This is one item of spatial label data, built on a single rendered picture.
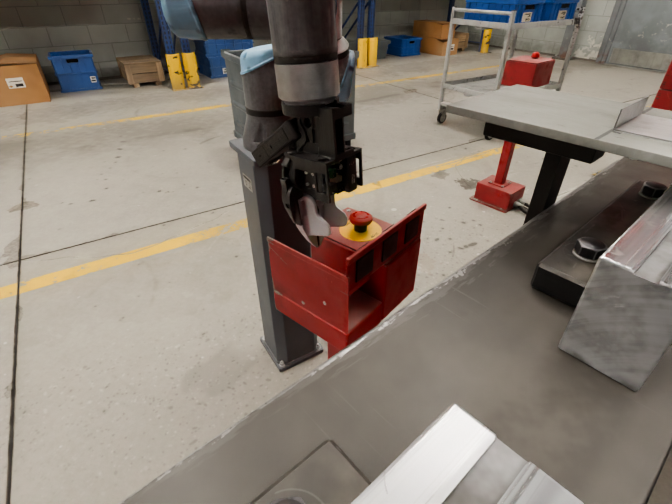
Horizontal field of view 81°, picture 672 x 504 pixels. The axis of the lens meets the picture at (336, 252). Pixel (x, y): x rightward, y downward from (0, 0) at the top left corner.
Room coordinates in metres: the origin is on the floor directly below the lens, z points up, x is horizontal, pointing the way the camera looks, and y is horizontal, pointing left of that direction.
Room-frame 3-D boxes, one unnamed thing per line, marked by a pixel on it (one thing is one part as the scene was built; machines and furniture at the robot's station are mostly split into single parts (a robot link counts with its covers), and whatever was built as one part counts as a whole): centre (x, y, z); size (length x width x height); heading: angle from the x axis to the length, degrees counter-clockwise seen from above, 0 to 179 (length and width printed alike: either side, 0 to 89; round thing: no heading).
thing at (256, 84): (1.02, 0.16, 0.94); 0.13 x 0.12 x 0.14; 89
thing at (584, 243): (0.32, -0.25, 0.91); 0.03 x 0.03 x 0.02
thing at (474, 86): (3.79, -1.49, 0.47); 0.90 x 0.66 x 0.95; 122
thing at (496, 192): (2.19, -0.99, 0.41); 0.25 x 0.20 x 0.83; 41
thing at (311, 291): (0.53, -0.02, 0.75); 0.20 x 0.16 x 0.18; 140
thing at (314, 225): (0.48, 0.03, 0.84); 0.06 x 0.03 x 0.09; 50
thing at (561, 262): (0.39, -0.33, 0.89); 0.30 x 0.05 x 0.03; 131
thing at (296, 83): (0.51, 0.03, 1.03); 0.08 x 0.08 x 0.05
